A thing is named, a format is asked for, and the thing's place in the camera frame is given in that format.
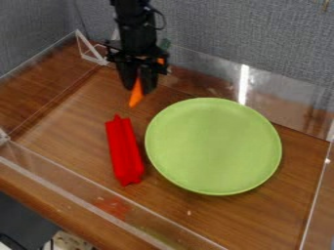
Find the clear acrylic corner bracket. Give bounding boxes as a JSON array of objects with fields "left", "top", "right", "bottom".
[{"left": 75, "top": 29, "right": 115, "bottom": 66}]

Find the black cable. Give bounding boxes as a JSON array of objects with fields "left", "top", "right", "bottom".
[{"left": 147, "top": 5, "right": 168, "bottom": 31}]

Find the clear acrylic enclosure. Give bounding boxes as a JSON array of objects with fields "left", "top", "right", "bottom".
[{"left": 0, "top": 32, "right": 334, "bottom": 250}]

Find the orange toy carrot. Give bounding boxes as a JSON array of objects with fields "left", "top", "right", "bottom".
[{"left": 128, "top": 38, "right": 172, "bottom": 109}]

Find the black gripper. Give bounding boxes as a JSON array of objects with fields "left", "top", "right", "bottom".
[{"left": 103, "top": 40, "right": 169, "bottom": 95}]

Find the green round plate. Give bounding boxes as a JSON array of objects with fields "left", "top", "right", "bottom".
[{"left": 144, "top": 98, "right": 282, "bottom": 195}]

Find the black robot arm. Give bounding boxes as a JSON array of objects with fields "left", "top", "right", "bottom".
[{"left": 104, "top": 0, "right": 169, "bottom": 95}]

